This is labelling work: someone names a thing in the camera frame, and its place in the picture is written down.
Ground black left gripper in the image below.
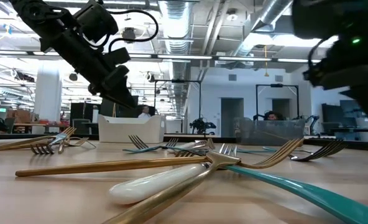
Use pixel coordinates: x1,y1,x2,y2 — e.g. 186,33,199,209
40,29,139,110

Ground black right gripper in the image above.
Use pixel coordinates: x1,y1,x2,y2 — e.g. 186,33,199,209
303,34,368,133

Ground white-handled silver fork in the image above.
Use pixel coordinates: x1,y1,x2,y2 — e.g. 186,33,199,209
167,139,208,154
108,143,238,205
0,139,50,146

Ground wide black cabinet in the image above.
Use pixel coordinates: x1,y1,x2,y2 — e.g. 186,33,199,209
99,95,156,118

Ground dark computer monitor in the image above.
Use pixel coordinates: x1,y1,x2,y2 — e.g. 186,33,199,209
339,99,367,128

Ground white plastic bin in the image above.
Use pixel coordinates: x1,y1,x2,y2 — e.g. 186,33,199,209
97,114,167,144

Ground narrow black cabinet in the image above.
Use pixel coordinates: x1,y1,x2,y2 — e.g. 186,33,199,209
69,102,94,135

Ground grey-green chair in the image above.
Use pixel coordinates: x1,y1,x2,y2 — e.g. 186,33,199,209
72,118,92,135

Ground black ceiling-hung device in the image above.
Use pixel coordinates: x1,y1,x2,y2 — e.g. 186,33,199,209
121,26,137,44

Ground white square column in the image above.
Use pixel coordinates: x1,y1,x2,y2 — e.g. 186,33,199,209
34,60,63,134

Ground long ceiling light strip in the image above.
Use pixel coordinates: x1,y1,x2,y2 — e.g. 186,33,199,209
0,49,214,63
218,56,321,65

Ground grey door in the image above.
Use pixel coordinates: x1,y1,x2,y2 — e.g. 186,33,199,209
220,97,245,138
271,98,292,121

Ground brown cardboard box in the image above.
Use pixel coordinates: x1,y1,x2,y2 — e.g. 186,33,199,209
6,108,32,124

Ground translucent grey plastic bin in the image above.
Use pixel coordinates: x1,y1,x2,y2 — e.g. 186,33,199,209
233,117,306,146

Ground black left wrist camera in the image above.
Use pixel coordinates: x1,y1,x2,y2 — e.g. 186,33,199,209
74,1,120,44

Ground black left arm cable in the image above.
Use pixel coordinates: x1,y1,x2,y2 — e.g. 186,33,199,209
108,8,160,53

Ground silver spiral air duct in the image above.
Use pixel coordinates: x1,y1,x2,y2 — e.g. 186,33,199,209
157,0,193,118
233,0,293,65

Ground black gantry frame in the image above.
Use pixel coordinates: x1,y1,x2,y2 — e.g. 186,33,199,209
255,83,300,121

